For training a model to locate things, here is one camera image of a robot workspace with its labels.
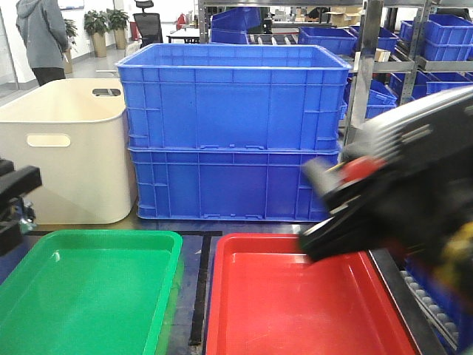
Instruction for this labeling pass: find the lower blue stacked crate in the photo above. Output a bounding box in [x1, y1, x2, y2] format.
[129, 147, 338, 222]

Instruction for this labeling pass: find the cream plastic storage basket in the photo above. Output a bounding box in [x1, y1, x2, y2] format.
[1, 78, 137, 225]

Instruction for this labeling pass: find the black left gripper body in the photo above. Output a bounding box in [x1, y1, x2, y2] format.
[1, 158, 42, 257]

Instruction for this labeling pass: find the standing person grey hoodie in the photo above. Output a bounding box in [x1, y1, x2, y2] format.
[16, 0, 69, 86]

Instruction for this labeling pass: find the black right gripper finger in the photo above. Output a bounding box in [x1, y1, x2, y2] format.
[299, 208, 388, 261]
[301, 158, 355, 207]

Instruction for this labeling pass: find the red plastic tray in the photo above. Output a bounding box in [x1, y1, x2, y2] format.
[206, 234, 418, 354]

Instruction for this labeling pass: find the stainless steel shelf rack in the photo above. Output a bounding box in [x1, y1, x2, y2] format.
[283, 1, 472, 143]

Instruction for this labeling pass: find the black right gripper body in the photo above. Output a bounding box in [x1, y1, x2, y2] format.
[343, 85, 472, 266]

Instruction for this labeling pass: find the blue stacked crate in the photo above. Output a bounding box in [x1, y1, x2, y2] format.
[129, 147, 338, 222]
[118, 44, 350, 151]

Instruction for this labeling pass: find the red mushroom push button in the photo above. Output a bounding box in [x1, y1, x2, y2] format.
[341, 155, 385, 183]

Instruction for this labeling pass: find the green plastic tray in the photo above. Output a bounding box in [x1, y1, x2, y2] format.
[1, 230, 183, 354]

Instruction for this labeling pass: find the upper blue stacked crate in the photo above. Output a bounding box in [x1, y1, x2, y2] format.
[118, 44, 350, 151]

